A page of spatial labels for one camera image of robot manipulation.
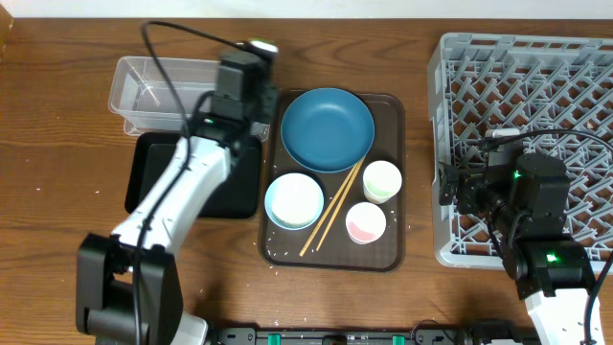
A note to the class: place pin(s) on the black waste tray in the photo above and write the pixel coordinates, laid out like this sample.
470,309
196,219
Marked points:
237,198

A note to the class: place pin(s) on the wooden chopstick left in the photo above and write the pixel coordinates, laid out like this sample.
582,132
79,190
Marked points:
323,220

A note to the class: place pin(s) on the light blue small bowl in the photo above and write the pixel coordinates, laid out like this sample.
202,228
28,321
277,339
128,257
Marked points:
294,201

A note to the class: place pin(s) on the grey dishwasher rack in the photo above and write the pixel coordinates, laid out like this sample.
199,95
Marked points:
556,90

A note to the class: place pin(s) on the brown serving tray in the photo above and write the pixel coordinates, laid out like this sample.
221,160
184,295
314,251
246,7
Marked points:
279,246

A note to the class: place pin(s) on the clear plastic waste bin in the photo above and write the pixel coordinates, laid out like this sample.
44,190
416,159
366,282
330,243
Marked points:
160,94

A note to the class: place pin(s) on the black rail with green clips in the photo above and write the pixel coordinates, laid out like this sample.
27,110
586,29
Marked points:
419,335

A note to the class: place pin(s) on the wooden chopstick right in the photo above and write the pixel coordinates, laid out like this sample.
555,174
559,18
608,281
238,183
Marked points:
339,201

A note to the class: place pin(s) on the dark blue plate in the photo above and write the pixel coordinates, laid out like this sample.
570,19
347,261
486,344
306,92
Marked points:
327,130

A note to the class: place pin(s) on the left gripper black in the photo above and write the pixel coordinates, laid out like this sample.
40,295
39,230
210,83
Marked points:
265,103

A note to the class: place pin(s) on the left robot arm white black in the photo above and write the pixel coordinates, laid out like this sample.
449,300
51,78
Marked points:
128,290

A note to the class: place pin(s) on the white cup pink inside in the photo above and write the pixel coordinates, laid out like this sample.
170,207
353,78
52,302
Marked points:
365,223

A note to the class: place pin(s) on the wooden chopstick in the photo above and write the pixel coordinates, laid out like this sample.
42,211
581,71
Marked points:
339,201
323,220

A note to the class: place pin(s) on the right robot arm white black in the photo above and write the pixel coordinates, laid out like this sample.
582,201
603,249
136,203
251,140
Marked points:
523,196

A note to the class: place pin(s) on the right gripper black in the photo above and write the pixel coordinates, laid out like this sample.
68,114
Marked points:
450,176

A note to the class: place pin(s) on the white cup green inside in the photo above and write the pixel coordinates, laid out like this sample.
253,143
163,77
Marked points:
381,181

